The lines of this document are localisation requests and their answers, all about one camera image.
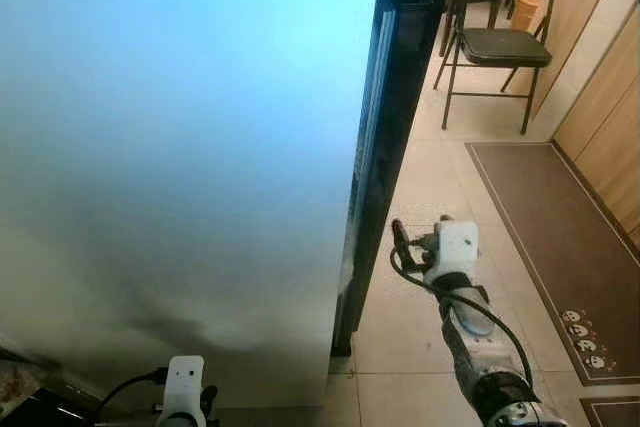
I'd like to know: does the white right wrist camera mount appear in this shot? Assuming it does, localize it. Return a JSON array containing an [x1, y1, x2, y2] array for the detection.
[[425, 219, 481, 293]]

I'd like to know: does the light brown box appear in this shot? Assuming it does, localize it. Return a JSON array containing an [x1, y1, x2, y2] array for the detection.
[[510, 0, 547, 34]]

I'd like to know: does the black glossy appliance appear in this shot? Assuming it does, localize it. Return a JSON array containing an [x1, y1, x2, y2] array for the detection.
[[0, 347, 93, 427]]

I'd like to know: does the black refrigerator side panel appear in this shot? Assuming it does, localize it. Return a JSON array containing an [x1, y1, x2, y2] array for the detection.
[[330, 0, 448, 358]]

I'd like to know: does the brown mat with cartoon faces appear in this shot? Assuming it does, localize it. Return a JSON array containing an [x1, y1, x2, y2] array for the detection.
[[465, 142, 640, 388]]

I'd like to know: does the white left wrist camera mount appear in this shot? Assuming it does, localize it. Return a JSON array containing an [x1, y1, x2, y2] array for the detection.
[[160, 355, 207, 418]]

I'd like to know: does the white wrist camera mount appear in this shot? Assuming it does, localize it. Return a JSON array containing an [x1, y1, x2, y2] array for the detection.
[[160, 355, 207, 418], [425, 219, 481, 293]]

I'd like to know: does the plain brown floor mat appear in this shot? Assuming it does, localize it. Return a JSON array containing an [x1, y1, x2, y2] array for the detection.
[[580, 397, 640, 427]]

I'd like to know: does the wooden cabinet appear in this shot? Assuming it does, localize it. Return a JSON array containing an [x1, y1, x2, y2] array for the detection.
[[553, 7, 640, 248]]

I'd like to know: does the black folding chair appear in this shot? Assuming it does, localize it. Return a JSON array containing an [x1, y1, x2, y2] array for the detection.
[[432, 0, 559, 136]]

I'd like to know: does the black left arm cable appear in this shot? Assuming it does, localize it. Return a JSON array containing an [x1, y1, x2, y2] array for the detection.
[[95, 369, 169, 418]]

